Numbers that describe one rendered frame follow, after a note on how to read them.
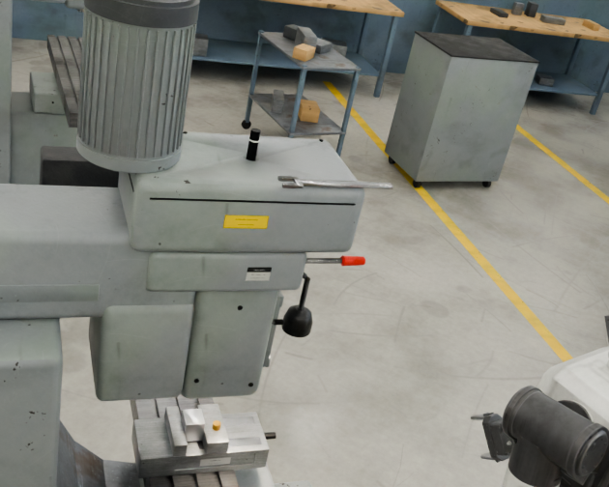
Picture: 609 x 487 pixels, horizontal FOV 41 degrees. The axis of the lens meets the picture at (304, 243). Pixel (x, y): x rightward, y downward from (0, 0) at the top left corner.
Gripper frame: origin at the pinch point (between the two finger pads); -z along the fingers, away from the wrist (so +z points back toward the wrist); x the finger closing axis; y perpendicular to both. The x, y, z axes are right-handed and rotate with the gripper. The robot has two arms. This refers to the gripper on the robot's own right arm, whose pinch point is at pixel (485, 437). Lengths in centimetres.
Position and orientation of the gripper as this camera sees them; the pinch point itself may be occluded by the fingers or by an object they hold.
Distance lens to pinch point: 226.1
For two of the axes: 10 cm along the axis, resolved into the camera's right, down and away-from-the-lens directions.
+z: 4.9, -1.9, -8.5
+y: -8.4, 1.7, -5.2
